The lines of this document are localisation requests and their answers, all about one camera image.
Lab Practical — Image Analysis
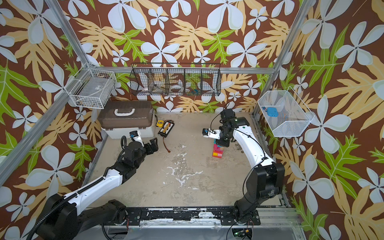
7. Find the magenta cylinder block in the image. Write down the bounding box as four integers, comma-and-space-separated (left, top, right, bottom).
214, 144, 220, 152

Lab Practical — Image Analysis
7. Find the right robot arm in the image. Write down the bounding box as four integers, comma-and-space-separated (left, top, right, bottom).
214, 109, 285, 223

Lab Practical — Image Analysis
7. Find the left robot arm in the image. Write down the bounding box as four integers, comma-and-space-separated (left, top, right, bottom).
27, 131, 159, 240

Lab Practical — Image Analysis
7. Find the white box brown lid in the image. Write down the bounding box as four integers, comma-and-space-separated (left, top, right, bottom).
98, 101, 156, 139

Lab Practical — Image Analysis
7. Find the black charger board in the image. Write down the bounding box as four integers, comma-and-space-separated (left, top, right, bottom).
158, 120, 175, 138

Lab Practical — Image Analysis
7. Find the small yellow connector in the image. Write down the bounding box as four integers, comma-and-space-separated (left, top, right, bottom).
156, 120, 164, 128

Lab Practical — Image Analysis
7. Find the blue object in basket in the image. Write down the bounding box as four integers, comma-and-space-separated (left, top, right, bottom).
267, 107, 279, 118

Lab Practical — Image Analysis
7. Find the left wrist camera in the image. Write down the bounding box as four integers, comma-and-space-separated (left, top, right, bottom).
130, 131, 144, 146

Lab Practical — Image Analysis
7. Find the white wire basket right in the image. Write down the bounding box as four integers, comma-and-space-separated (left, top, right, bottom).
258, 89, 315, 138

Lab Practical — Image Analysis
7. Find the white wire basket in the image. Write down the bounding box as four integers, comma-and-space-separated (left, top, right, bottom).
67, 69, 117, 109
258, 89, 315, 138

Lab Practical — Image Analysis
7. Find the white wire basket left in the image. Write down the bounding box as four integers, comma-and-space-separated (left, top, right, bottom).
67, 69, 117, 109

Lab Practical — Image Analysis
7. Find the black wire basket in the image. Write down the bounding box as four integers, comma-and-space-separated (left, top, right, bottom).
129, 63, 222, 97

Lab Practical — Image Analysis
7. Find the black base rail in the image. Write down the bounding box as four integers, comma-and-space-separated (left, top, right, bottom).
109, 206, 261, 227

